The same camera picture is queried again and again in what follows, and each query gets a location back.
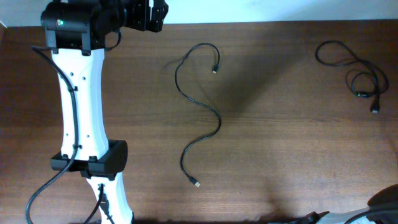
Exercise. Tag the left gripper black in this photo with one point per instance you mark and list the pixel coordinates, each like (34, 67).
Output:
(144, 22)

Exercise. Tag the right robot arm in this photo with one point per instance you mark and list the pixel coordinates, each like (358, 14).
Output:
(381, 208)

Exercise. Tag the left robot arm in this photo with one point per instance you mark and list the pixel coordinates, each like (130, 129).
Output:
(75, 34)

